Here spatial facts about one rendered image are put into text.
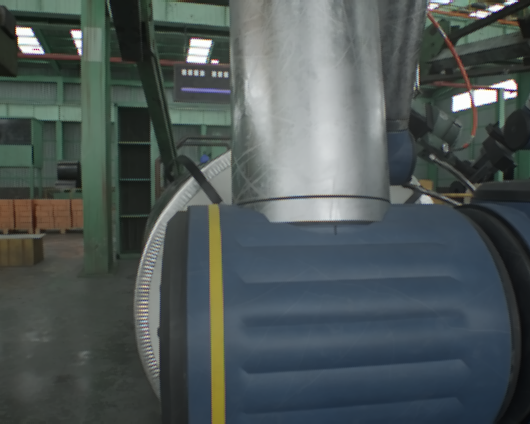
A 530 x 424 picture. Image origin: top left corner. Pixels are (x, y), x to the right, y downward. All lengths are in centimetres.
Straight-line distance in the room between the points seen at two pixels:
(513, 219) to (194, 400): 27
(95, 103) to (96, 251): 195
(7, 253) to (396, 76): 693
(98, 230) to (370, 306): 581
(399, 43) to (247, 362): 58
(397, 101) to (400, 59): 7
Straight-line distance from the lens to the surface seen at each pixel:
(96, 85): 615
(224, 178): 138
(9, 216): 1235
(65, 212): 1194
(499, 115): 499
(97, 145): 603
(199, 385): 27
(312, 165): 31
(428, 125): 149
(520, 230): 37
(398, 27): 73
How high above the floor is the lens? 118
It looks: 3 degrees down
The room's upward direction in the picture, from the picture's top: straight up
